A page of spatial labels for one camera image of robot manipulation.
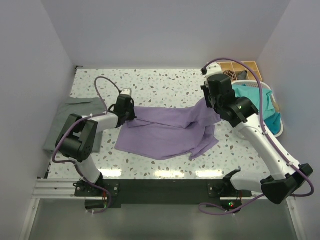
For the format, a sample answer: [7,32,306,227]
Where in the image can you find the patterned rolled socks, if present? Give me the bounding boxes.
[223,70,237,82]

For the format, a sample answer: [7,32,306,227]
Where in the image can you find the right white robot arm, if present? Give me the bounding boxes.
[201,73,313,205]

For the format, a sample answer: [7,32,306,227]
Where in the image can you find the beige garment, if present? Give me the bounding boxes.
[272,99,280,113]

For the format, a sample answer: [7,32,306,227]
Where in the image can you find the aluminium frame rail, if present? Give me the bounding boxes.
[22,163,298,240]

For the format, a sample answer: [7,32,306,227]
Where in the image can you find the white laundry basket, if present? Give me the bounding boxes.
[232,80,284,138]

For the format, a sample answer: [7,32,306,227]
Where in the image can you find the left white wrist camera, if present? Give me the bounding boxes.
[120,88,132,97]

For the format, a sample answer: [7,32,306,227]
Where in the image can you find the grey rolled socks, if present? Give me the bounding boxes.
[236,70,248,81]

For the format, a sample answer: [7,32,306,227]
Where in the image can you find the folded grey t shirt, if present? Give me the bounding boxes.
[43,97,105,155]

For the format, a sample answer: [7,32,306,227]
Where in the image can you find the teal t shirt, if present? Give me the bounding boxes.
[232,84,276,120]

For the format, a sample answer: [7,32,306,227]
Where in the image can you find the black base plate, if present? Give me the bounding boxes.
[73,179,252,210]

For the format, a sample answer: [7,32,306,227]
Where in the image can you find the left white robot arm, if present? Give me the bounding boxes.
[52,94,136,196]

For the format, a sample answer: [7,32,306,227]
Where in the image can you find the blue t shirt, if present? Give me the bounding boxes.
[264,112,281,135]

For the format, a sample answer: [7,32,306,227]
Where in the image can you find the purple t shirt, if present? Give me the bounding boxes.
[115,99,221,161]

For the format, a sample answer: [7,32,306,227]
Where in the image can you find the wooden compartment tray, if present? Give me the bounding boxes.
[217,61,264,82]

